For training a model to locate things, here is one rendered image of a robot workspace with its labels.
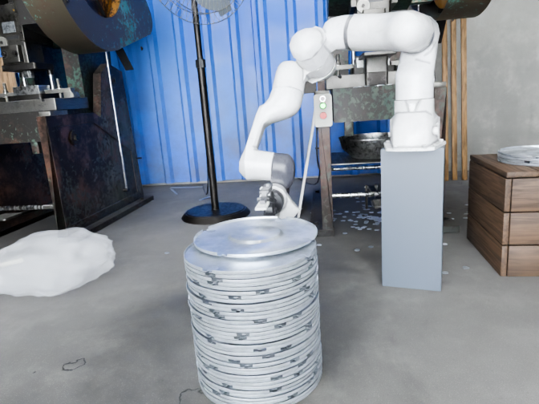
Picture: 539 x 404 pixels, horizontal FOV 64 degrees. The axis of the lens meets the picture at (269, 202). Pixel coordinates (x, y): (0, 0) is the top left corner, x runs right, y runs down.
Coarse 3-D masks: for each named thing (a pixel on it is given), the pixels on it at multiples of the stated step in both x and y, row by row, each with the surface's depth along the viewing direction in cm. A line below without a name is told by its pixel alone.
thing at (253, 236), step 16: (224, 224) 112; (240, 224) 111; (256, 224) 110; (272, 224) 109; (288, 224) 108; (304, 224) 107; (208, 240) 100; (224, 240) 99; (240, 240) 97; (256, 240) 96; (272, 240) 97; (288, 240) 96; (224, 256) 89; (240, 256) 88; (256, 256) 88
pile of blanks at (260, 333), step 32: (192, 288) 89; (224, 288) 83; (256, 288) 82; (288, 288) 86; (192, 320) 93; (224, 320) 85; (256, 320) 85; (288, 320) 86; (224, 352) 87; (256, 352) 86; (288, 352) 87; (320, 352) 98; (224, 384) 90; (256, 384) 87; (288, 384) 90
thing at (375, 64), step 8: (360, 56) 187; (368, 56) 184; (376, 56) 187; (384, 56) 188; (368, 64) 190; (376, 64) 189; (384, 64) 189; (368, 72) 190; (376, 72) 190; (384, 72) 190; (368, 80) 191; (376, 80) 191; (384, 80) 190
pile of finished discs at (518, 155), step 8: (504, 152) 154; (512, 152) 153; (520, 152) 151; (528, 152) 149; (536, 152) 146; (504, 160) 153; (512, 160) 146; (520, 160) 143; (528, 160) 141; (536, 160) 139
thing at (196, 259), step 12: (312, 240) 97; (192, 252) 95; (204, 252) 95; (288, 252) 91; (300, 252) 90; (312, 252) 89; (192, 264) 89; (204, 264) 88; (216, 264) 88; (228, 264) 87; (240, 264) 87; (252, 264) 86; (264, 264) 86; (276, 264) 85; (288, 264) 84
